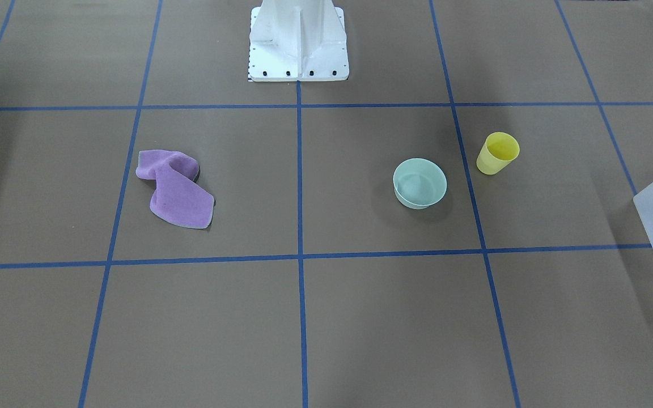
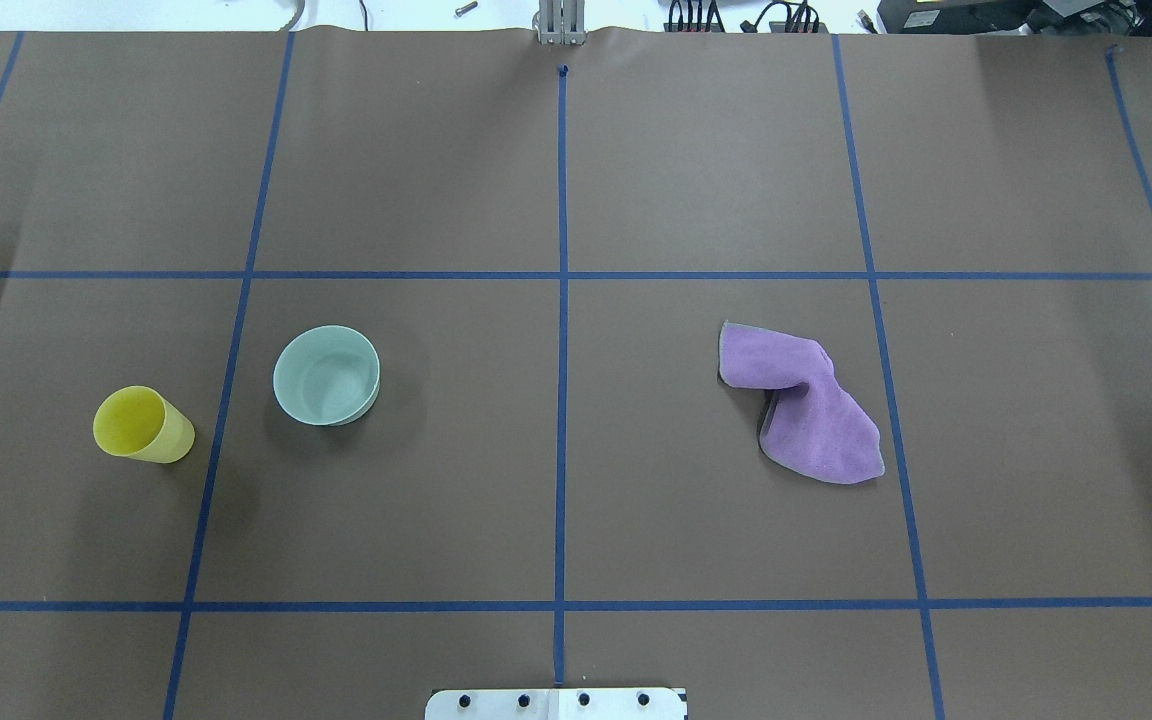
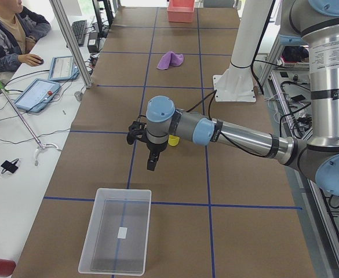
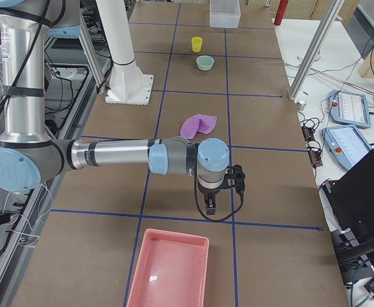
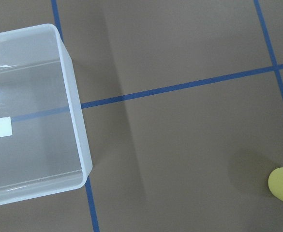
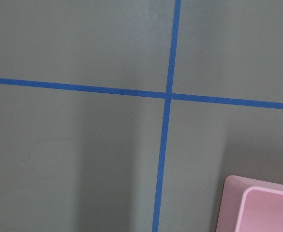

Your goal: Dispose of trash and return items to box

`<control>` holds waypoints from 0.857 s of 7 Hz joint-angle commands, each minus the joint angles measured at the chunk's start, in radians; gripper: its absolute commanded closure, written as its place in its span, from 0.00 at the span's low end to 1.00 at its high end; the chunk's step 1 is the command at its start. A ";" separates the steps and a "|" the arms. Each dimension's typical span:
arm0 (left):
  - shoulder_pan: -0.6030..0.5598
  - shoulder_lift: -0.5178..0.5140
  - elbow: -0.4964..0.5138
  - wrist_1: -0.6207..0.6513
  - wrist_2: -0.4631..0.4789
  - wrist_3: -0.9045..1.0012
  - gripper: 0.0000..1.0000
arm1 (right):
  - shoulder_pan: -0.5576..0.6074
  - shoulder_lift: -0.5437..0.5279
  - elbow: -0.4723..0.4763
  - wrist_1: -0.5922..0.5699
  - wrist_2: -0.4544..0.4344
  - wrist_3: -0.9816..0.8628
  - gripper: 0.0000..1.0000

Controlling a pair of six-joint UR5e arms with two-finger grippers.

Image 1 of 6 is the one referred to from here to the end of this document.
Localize purple cloth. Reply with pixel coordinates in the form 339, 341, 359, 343
135, 149, 215, 230

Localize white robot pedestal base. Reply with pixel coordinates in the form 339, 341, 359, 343
247, 1, 350, 82

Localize yellow plastic cup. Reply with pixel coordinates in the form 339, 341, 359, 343
476, 132, 520, 175

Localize mint green bowl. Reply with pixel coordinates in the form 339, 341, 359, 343
392, 158, 448, 210

